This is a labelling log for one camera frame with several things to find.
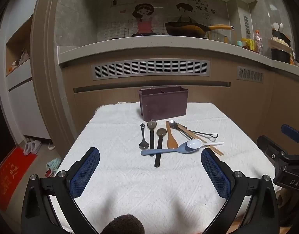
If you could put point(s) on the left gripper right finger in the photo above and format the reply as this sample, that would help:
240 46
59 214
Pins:
261 215

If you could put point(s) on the orange capped bottle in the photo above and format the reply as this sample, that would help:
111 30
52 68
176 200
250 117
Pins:
258 42

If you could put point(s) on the red floor mat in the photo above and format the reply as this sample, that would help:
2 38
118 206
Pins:
12 170

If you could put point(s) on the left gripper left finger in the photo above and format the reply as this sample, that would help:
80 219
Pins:
38 213

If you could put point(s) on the long black handled spoon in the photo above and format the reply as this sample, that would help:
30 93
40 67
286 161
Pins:
161 132

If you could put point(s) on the black pot on counter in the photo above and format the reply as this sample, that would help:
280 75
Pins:
280 55

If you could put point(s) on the grey slippers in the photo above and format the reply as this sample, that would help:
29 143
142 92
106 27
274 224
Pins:
32 147

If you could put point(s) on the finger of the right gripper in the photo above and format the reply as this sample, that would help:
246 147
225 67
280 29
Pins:
290 132

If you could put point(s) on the wooden chopstick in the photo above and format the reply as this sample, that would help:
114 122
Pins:
190 133
210 146

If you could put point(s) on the large grey vent grille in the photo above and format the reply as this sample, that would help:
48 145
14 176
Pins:
148 67

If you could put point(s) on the black wok yellow handle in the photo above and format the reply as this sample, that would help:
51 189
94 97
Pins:
192 29

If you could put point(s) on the black handled brown spoon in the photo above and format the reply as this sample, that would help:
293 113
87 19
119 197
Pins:
151 126

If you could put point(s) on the small grey vent grille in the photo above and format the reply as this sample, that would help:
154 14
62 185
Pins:
247 74

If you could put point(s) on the white textured table cloth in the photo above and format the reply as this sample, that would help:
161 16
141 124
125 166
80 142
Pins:
177 197

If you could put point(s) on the blue plastic rice spoon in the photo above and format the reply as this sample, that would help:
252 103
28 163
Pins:
183 149

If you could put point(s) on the wooden spoon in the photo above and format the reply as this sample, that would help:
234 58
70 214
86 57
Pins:
171 142

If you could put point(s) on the purple plastic utensil holder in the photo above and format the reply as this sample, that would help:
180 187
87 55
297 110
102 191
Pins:
163 102

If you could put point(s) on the black smiley handle spoon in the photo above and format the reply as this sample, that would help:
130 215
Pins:
143 145

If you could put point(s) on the steel spoon black loop handle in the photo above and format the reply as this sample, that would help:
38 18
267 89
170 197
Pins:
212 137

